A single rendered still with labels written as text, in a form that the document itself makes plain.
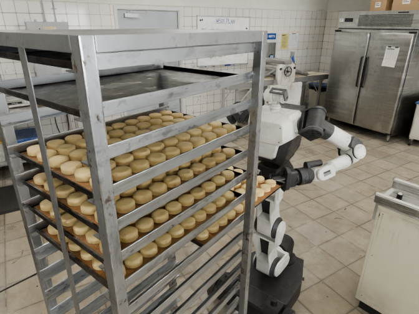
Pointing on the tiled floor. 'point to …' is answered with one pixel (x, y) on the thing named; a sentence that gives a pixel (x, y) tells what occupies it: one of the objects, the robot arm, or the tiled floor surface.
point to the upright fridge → (375, 71)
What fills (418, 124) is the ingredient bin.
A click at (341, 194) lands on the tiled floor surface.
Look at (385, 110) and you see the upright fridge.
